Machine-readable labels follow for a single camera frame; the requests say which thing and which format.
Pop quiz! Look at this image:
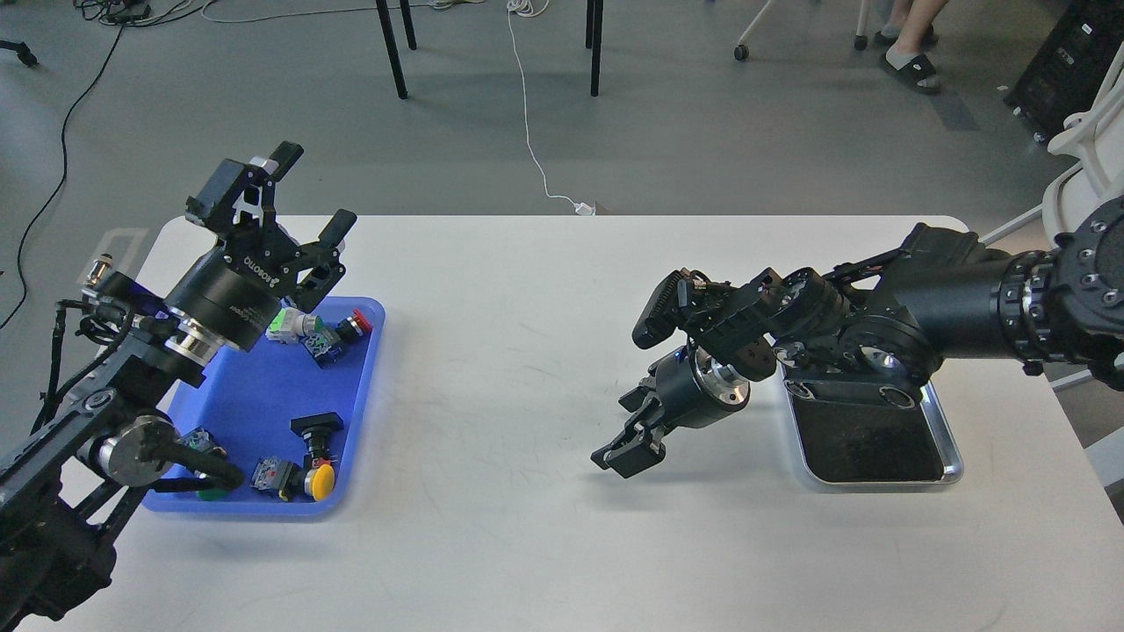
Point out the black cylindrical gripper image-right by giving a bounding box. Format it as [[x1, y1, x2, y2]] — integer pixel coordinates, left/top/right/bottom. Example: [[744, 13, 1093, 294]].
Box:
[[590, 347, 751, 478]]

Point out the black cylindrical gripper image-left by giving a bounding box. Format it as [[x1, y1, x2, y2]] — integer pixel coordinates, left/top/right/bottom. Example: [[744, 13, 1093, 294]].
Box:
[[166, 141, 357, 349]]

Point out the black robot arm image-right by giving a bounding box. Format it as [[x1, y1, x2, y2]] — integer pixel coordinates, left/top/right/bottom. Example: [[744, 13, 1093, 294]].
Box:
[[590, 197, 1121, 484]]

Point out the blue plastic tray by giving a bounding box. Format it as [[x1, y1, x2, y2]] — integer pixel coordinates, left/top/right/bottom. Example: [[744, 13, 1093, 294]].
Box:
[[143, 297, 386, 521]]

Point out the silver metal tray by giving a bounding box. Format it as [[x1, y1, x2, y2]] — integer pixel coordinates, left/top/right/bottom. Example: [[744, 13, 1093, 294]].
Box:
[[783, 368, 964, 491]]

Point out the black table leg left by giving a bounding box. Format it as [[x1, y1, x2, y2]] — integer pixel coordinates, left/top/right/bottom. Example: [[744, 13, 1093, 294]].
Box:
[[377, 0, 417, 100]]

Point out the black table leg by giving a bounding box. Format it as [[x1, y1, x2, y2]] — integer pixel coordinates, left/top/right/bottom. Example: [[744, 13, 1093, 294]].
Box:
[[377, 0, 417, 100], [584, 0, 605, 97]]

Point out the black table leg right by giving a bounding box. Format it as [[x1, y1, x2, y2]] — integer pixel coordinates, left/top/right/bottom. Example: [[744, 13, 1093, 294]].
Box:
[[584, 0, 605, 97]]

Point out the white chair base with caster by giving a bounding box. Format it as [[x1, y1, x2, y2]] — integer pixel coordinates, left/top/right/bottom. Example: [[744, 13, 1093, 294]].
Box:
[[735, 0, 874, 62]]

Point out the person foot in sandal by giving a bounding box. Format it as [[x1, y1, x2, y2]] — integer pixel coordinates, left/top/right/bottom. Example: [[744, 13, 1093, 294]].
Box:
[[874, 1, 948, 94]]

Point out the white office chair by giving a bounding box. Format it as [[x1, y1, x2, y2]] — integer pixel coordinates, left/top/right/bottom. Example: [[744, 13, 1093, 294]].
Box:
[[981, 79, 1123, 247]]

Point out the black equipment case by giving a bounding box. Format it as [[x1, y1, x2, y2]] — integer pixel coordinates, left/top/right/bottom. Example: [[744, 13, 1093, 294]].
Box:
[[1004, 1, 1123, 143]]

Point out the green white switch block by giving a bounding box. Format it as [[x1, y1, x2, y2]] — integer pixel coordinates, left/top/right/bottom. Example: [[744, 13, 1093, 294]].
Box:
[[265, 307, 324, 344]]

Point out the red push button switch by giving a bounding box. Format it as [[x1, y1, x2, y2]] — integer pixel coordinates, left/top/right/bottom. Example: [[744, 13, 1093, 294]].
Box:
[[334, 308, 373, 345]]

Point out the blue grey switch block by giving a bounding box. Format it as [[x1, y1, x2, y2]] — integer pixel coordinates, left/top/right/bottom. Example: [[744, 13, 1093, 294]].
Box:
[[301, 320, 346, 368]]

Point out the black selector switch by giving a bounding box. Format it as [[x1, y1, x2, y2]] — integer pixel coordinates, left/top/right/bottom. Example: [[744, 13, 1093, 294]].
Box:
[[290, 412, 342, 468]]

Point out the green push button switch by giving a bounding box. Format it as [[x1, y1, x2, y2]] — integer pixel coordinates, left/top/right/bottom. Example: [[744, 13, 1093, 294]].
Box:
[[179, 427, 230, 502]]

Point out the black cable on floor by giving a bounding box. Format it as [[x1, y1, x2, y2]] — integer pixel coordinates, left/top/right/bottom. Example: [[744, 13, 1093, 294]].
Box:
[[0, 0, 155, 333]]

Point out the yellow push button switch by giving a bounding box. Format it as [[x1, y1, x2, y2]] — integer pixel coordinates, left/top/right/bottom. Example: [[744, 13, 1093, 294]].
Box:
[[277, 461, 335, 502]]

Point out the white cable on floor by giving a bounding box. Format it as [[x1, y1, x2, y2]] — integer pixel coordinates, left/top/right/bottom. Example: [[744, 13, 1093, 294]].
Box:
[[508, 0, 596, 217]]

